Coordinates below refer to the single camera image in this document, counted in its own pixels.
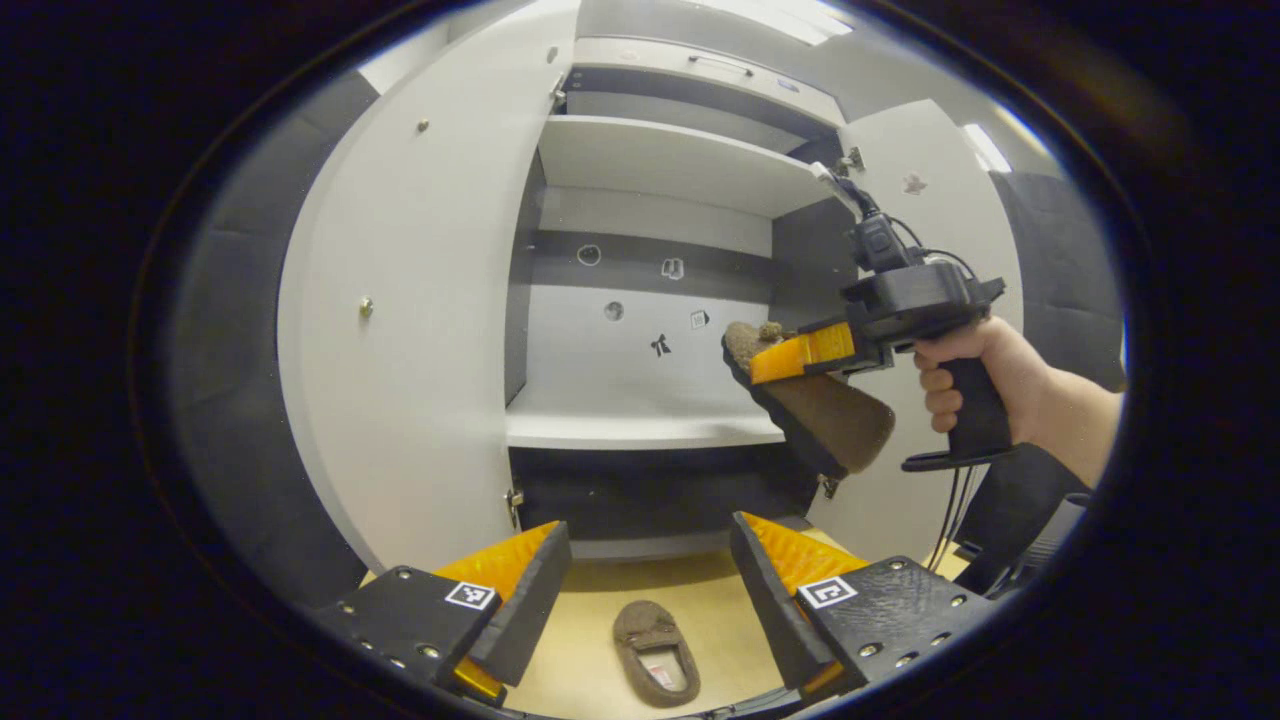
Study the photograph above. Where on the brown slipper shoe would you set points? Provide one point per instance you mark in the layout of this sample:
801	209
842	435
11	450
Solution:
655	650
830	420

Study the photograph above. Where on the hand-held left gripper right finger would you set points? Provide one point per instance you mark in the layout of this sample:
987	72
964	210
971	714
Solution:
770	600

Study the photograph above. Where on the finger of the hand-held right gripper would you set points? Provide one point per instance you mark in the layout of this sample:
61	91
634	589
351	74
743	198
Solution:
800	355

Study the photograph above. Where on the white shoe cabinet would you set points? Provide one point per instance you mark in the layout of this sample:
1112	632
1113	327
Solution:
620	370

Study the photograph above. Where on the black backdrop cloth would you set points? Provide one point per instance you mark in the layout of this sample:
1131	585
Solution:
1060	270
240	400

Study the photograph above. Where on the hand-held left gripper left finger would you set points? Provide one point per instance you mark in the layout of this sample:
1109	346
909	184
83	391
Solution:
525	610

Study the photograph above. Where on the metal door hinge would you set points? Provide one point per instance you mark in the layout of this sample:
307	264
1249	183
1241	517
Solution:
850	160
513	503
828	487
557	92

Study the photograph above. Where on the white cabinet drawer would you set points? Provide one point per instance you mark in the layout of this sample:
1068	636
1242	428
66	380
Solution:
650	65

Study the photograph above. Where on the white cabinet shelf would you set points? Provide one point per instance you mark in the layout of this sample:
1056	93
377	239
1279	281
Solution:
670	160

